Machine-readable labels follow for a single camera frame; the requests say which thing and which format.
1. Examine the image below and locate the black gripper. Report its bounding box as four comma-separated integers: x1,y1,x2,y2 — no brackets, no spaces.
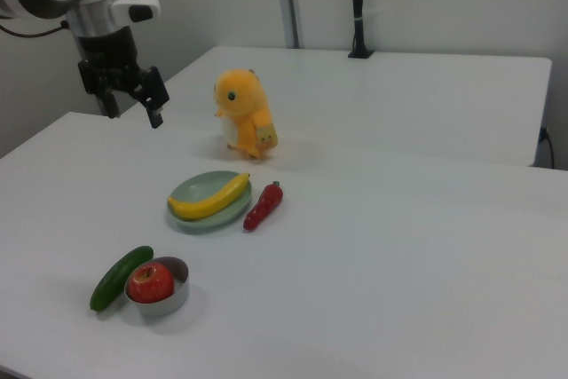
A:
77,26,171,130

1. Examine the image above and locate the red toy chili pepper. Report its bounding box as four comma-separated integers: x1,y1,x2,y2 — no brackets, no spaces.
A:
242,180,284,233

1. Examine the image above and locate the light green plastic plate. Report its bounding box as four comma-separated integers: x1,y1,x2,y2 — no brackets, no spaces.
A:
166,170,254,233

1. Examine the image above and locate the orange plush toy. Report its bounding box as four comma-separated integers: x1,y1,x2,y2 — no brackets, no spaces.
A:
213,67,280,161

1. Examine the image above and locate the yellow toy banana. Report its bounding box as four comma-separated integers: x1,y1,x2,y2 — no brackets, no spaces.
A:
167,172,252,221

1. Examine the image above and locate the yellow paper plush tag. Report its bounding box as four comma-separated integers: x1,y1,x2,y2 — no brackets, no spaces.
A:
255,123,280,152

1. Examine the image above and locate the green toy cucumber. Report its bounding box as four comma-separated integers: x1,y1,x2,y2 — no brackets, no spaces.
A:
90,245,154,312

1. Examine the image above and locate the red toy apple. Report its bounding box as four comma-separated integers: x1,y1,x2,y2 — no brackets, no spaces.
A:
126,263,176,304

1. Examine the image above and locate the grey round bowl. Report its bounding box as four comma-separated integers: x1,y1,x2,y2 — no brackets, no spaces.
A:
123,256,191,319

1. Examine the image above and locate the dark braided robot cable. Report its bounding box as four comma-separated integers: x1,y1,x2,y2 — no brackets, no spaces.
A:
0,19,71,39

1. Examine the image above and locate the black wall cable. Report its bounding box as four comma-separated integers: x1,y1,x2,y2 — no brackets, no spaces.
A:
539,125,556,170

